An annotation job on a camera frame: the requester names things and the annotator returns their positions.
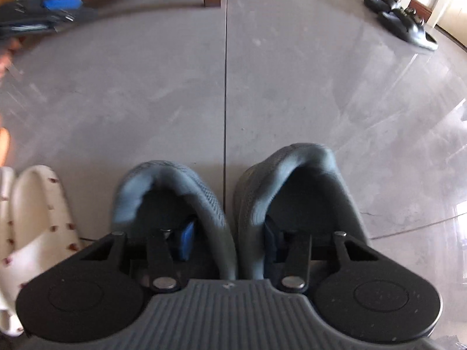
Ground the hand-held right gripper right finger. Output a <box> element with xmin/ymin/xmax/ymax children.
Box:
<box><xmin>264</xmin><ymin>220</ymin><xmax>380</xmax><ymax>294</ymax></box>

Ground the cream printed rubber slide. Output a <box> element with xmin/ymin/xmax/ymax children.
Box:
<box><xmin>0</xmin><ymin>165</ymin><xmax>88</xmax><ymax>337</ymax></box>
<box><xmin>0</xmin><ymin>167</ymin><xmax>16</xmax><ymax>249</ymax></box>

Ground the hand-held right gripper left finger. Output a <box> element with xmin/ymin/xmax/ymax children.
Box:
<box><xmin>78</xmin><ymin>220</ymin><xmax>195</xmax><ymax>294</ymax></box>

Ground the grey mesh shoe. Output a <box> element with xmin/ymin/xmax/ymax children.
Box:
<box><xmin>114</xmin><ymin>160</ymin><xmax>238</xmax><ymax>281</ymax></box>
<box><xmin>233</xmin><ymin>143</ymin><xmax>373</xmax><ymax>281</ymax></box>

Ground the person's left hand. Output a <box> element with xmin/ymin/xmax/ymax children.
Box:
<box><xmin>0</xmin><ymin>39</ymin><xmax>23</xmax><ymax>80</ymax></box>

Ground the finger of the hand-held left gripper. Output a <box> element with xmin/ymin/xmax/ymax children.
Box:
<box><xmin>54</xmin><ymin>7</ymin><xmax>100</xmax><ymax>27</ymax></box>
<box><xmin>41</xmin><ymin>0</ymin><xmax>84</xmax><ymax>11</ymax></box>

